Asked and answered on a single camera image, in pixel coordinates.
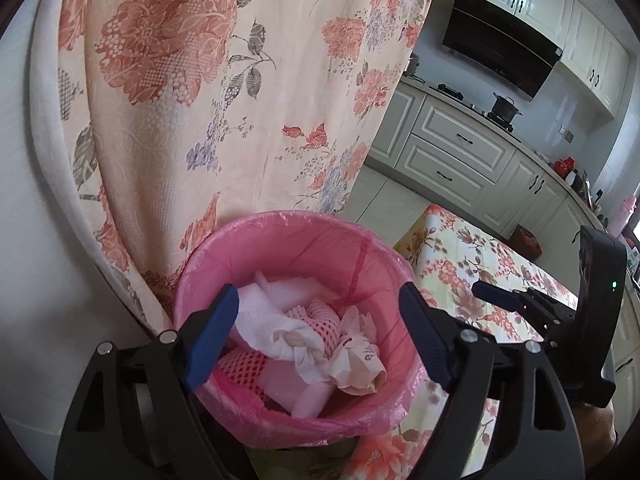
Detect pink foam net with orange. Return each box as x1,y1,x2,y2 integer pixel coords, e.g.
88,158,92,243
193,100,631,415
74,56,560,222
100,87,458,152
217,347,268,401

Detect white paper towel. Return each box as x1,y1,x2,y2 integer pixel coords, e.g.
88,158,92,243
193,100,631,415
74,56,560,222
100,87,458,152
229,285,328,385

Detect white foam block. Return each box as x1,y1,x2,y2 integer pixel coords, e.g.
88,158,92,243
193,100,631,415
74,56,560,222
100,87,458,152
257,360,335,418

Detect white L-shaped foam piece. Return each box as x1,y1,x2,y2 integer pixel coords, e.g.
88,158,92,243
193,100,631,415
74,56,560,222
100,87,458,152
254,271,326,313

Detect pink lined trash bin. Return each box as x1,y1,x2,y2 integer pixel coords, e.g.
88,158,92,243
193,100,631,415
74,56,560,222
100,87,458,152
174,211,425,448

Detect lower kitchen cabinets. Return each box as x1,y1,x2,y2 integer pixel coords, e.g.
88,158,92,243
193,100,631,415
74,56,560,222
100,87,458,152
364,77,640,436

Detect kitchen cabinets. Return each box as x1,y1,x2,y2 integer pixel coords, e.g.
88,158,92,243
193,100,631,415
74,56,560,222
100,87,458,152
487,0,629,116
364,77,640,436

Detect upper kitchen cabinets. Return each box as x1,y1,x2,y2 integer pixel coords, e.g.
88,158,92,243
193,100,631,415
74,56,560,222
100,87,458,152
487,0,629,116

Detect person's right hand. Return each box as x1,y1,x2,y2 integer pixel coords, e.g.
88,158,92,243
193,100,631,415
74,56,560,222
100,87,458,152
572,402,617,469

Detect small red floor bin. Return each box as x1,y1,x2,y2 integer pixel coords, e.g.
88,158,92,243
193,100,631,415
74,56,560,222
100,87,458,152
508,224,542,262

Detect floral tablecloth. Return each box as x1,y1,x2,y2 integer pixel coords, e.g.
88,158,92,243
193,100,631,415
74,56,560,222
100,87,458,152
341,205,577,479

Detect red kettle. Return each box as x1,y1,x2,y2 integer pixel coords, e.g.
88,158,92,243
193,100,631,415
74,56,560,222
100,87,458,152
552,157,575,179

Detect black cooking pot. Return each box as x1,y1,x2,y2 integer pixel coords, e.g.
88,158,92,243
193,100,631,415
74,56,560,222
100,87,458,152
487,93,521,129

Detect gas stove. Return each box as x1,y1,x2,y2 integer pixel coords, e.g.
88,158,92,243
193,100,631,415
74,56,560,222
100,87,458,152
435,84,484,115

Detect black range hood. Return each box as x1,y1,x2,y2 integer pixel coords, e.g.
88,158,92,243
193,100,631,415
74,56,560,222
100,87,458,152
442,0,563,99

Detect floral curtain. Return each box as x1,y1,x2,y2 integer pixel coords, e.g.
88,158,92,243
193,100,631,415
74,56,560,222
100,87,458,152
29,0,432,333

